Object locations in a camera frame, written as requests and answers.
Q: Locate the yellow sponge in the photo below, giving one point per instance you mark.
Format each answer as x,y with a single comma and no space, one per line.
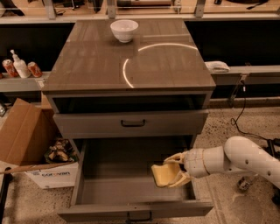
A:
166,175

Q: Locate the white pump bottle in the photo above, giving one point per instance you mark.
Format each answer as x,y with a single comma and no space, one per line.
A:
20,66

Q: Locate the closed grey middle drawer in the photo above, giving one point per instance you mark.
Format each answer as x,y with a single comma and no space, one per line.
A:
158,123

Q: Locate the black drawer handle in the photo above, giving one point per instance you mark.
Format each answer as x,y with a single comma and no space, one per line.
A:
132,124
132,218

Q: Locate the black lower drawer handle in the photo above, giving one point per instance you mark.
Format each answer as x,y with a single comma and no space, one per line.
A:
132,218

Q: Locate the red soda can right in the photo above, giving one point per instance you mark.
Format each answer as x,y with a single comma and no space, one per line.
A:
34,69

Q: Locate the brown cardboard box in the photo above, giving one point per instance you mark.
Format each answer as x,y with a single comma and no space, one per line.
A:
25,137

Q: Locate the white ceramic bowl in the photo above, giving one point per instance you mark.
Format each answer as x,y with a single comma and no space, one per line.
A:
123,30

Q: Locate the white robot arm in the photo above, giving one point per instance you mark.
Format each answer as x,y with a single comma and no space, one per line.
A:
237,155

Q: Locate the white printed cardboard box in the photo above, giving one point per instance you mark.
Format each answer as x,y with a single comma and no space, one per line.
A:
57,177

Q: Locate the red soda can left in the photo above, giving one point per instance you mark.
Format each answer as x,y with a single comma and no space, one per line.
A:
9,67

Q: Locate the grey drawer cabinet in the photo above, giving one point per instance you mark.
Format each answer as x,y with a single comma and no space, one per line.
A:
160,69

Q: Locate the clear plastic bottle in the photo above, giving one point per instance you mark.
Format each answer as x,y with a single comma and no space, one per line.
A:
244,183

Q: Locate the open grey lower drawer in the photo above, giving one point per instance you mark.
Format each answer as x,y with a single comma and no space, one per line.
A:
114,177

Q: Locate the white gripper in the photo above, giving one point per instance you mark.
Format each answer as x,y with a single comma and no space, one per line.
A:
194,163

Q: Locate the snack bag in box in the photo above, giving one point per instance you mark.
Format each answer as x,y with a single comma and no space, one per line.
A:
61,152

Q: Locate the red soda can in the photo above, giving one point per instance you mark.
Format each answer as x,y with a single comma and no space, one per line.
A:
9,67
34,69

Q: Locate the folded white cloth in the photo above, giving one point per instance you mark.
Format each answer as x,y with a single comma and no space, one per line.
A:
217,67

